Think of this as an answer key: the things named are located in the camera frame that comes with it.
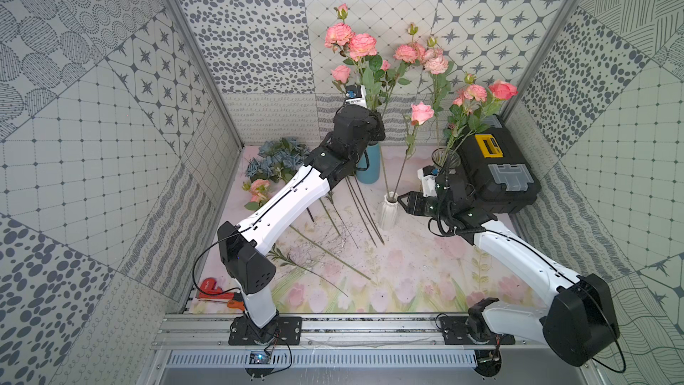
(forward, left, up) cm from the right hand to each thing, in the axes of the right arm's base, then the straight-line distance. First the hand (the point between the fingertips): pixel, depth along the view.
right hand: (404, 201), depth 83 cm
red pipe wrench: (-23, +61, -15) cm, 67 cm away
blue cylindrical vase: (+18, +9, -9) cm, 22 cm away
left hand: (+9, +6, +28) cm, 30 cm away
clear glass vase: (+18, -17, +1) cm, 25 cm away
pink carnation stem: (-14, +37, -15) cm, 42 cm away
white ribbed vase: (-2, +5, -3) cm, 6 cm away
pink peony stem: (+18, +17, -16) cm, 29 cm away
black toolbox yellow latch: (+13, -34, 0) cm, 36 cm away
